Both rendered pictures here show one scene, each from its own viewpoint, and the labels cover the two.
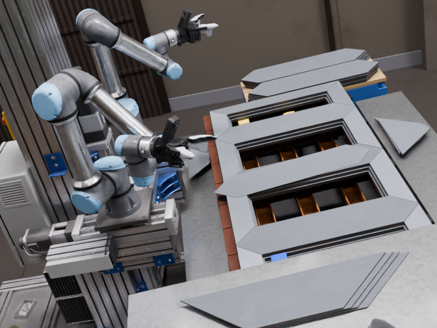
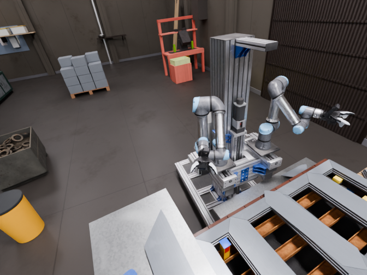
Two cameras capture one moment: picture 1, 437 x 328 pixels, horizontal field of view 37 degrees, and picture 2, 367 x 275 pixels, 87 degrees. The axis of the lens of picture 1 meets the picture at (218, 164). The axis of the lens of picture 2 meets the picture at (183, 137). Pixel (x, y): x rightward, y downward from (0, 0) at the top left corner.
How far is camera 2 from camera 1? 156 cm
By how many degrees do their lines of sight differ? 54
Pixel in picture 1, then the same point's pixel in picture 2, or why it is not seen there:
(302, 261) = (200, 258)
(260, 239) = (239, 226)
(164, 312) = (157, 205)
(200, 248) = (241, 201)
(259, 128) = (332, 188)
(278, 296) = (167, 253)
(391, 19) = not seen: outside the picture
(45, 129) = not seen: hidden behind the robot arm
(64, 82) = (204, 101)
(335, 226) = (268, 267)
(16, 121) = not seen: hidden behind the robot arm
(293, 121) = (356, 204)
